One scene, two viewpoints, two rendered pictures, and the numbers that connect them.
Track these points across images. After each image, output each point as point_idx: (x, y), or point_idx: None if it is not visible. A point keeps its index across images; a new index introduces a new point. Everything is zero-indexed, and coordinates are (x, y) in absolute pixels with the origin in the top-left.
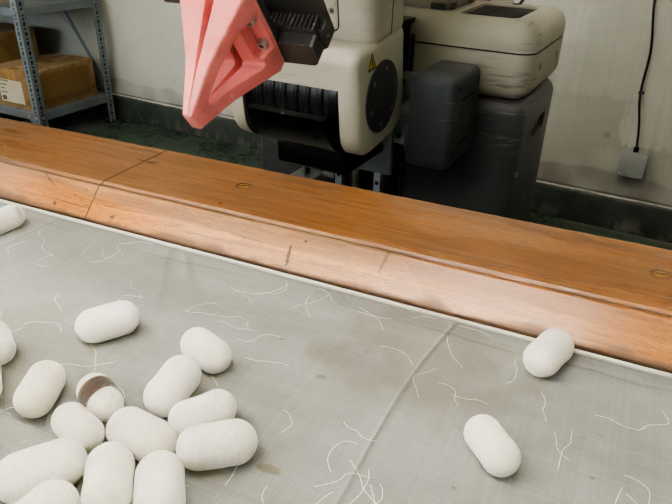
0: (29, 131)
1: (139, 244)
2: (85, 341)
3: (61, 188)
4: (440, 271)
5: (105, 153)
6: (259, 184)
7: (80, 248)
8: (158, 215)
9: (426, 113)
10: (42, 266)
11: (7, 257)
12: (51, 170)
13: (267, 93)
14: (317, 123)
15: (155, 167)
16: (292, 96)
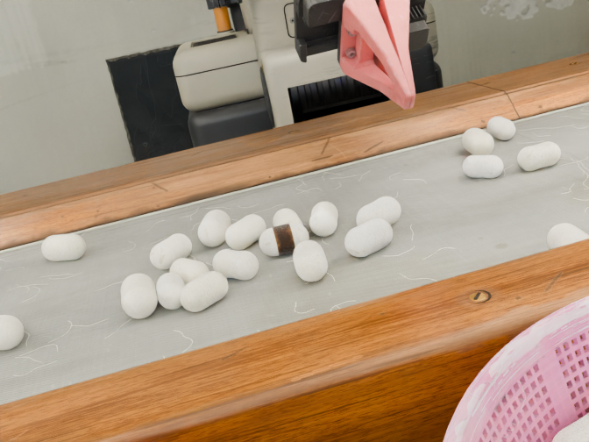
0: (341, 116)
1: (588, 106)
2: None
3: (478, 110)
4: None
5: (442, 94)
6: (578, 60)
7: (571, 119)
8: (573, 89)
9: (415, 76)
10: (588, 126)
11: (556, 135)
12: (452, 104)
13: (316, 95)
14: (377, 99)
15: (499, 81)
16: (344, 88)
